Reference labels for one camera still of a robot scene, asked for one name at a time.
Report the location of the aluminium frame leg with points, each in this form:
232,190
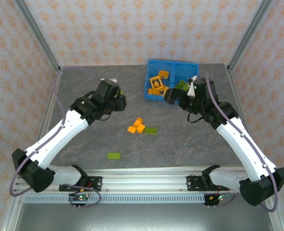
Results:
277,221
10,216

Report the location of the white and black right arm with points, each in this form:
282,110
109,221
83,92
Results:
240,144

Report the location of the aluminium frame post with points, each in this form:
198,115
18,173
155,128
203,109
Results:
250,33
36,31

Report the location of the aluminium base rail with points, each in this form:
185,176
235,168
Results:
144,183

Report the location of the blue plastic bin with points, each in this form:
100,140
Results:
182,69
156,66

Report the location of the aluminium side rail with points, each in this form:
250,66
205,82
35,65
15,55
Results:
234,86
49,106

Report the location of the small green lego brick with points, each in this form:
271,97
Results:
181,82

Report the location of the orange lego cylinder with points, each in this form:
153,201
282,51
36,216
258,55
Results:
163,74

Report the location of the metal lower panel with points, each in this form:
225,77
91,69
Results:
141,219

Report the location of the orange lego brick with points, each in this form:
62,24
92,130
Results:
140,128
156,84
139,121
160,91
152,91
131,129
167,88

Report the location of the controller board with LEDs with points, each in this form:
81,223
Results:
80,198
219,197

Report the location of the orange lego window frame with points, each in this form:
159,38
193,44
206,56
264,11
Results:
151,81

